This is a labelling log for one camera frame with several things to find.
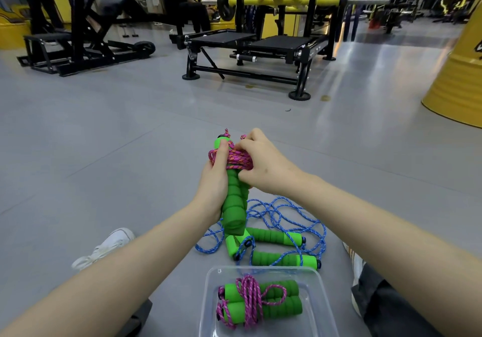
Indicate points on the person's right hand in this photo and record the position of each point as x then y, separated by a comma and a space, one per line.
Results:
271, 167

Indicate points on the person's left hand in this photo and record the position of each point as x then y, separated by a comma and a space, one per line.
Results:
212, 190

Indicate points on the clear plastic box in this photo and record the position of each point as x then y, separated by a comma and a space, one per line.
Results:
316, 310

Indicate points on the person's right forearm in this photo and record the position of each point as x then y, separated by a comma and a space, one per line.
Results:
399, 250

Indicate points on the person's left forearm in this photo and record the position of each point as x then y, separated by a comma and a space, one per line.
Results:
105, 276

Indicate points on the person's left white sneaker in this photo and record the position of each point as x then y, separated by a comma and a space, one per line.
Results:
109, 244

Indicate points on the person's white sneaker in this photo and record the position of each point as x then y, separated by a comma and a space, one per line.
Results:
109, 244
356, 269

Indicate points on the person's right white sneaker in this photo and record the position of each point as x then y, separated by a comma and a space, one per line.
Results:
356, 269

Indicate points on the person's left leg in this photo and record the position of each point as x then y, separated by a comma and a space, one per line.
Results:
139, 319

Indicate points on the person's leg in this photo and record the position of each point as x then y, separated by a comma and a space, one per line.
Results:
388, 310
139, 319

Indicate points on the person's right leg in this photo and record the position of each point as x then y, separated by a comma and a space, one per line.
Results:
388, 310

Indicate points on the black squat rack platform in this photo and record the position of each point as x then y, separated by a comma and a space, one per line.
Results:
278, 43

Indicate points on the black weight plate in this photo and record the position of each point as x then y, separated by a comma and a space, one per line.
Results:
226, 0

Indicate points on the small black push-up bar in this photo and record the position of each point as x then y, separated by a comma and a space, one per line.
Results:
134, 31
124, 31

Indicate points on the red object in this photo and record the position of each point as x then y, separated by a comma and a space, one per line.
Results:
375, 23

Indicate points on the black wheeled gym machine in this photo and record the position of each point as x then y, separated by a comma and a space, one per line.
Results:
79, 52

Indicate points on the large yellow barrel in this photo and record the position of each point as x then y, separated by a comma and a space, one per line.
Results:
455, 92

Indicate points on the black yellow gym machine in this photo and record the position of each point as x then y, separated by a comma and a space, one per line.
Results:
453, 5

